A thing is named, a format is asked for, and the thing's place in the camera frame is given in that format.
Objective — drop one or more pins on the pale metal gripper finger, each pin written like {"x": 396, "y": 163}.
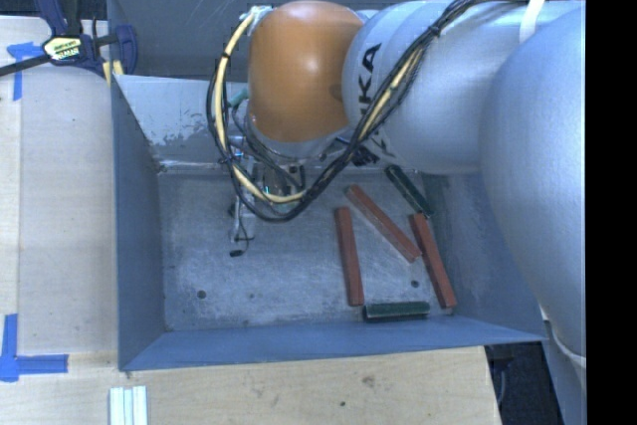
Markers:
{"x": 249, "y": 224}
{"x": 235, "y": 214}

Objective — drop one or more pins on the grey metal bin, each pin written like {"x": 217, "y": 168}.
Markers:
{"x": 278, "y": 274}

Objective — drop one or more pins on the red-brown flat block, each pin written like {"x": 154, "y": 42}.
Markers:
{"x": 350, "y": 259}
{"x": 433, "y": 261}
{"x": 383, "y": 223}

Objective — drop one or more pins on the dark green flat block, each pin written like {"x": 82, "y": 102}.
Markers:
{"x": 409, "y": 190}
{"x": 396, "y": 311}

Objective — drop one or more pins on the pale wood board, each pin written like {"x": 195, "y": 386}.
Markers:
{"x": 64, "y": 214}

